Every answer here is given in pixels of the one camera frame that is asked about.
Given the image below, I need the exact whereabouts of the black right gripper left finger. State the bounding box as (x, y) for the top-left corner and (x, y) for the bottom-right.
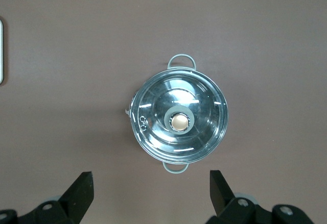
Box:
(0, 171), (95, 224)

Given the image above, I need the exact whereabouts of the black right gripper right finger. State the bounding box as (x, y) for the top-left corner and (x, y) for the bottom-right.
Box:
(206, 170), (315, 224)

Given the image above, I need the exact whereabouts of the cream rabbit print tray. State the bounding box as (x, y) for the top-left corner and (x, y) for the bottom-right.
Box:
(0, 19), (4, 85)

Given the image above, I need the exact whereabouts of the glass pot lid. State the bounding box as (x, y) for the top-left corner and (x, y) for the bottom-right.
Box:
(129, 68), (229, 164)

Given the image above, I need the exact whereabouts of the brown table mat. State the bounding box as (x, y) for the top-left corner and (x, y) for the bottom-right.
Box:
(0, 0), (327, 224)

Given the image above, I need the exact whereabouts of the green electric cooking pot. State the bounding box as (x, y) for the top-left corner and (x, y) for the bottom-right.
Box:
(124, 53), (229, 175)

